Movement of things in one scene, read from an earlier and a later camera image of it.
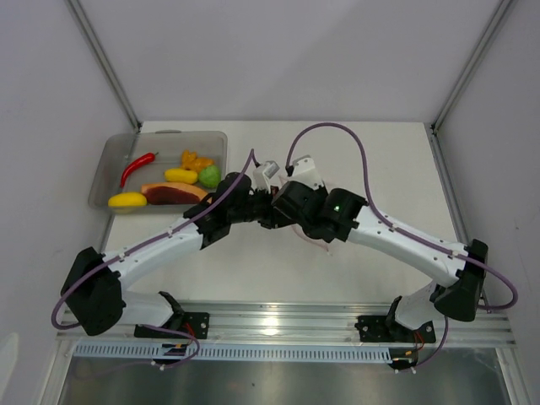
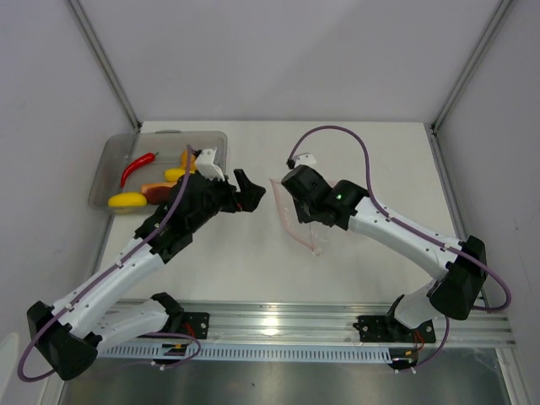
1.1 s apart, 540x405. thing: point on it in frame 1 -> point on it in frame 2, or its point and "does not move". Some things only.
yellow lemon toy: [180, 175] does not move
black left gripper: [269, 222] -> [245, 200]
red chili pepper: [145, 159] does not move
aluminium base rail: [315, 323] does not move
